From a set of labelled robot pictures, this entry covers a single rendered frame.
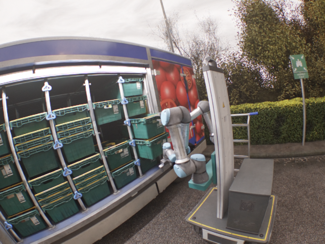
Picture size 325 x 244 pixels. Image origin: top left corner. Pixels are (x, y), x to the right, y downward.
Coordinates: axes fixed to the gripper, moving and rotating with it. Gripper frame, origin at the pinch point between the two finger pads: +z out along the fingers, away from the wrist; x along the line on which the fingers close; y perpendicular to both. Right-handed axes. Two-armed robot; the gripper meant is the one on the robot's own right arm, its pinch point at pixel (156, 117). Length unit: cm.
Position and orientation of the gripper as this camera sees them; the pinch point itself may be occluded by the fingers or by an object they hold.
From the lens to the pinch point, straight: 171.1
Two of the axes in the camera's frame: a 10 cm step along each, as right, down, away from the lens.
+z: -7.8, 0.3, 6.2
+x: 1.6, 9.7, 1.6
